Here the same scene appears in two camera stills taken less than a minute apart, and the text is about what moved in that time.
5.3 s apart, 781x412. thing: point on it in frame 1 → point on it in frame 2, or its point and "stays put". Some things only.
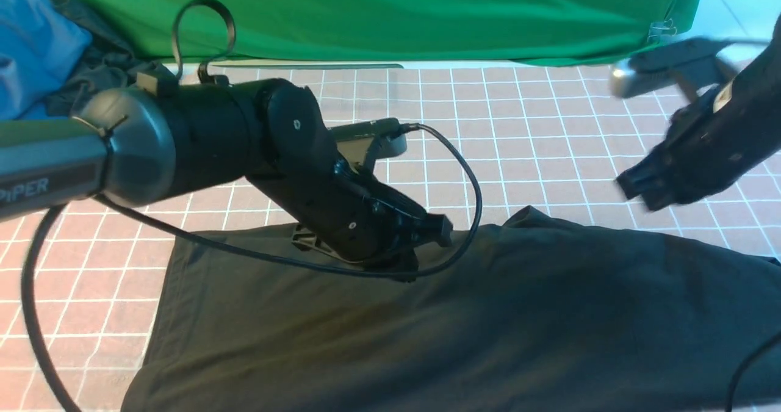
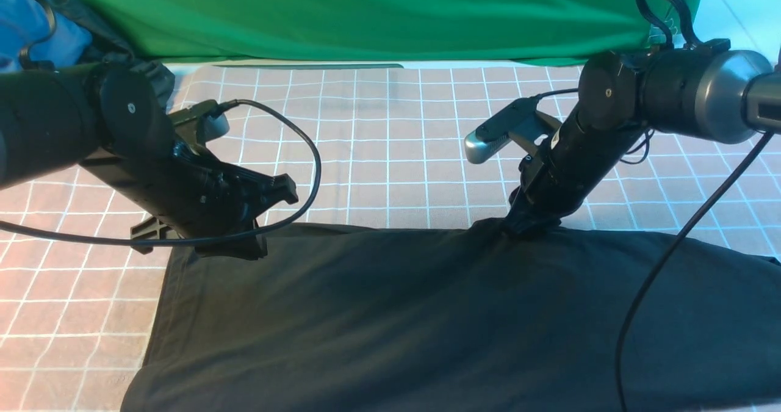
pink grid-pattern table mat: [486, 143] stays put
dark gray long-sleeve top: [534, 312] stays put
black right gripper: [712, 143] → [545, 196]
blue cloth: [40, 44] stays put
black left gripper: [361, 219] → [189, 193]
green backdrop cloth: [403, 18] stays put
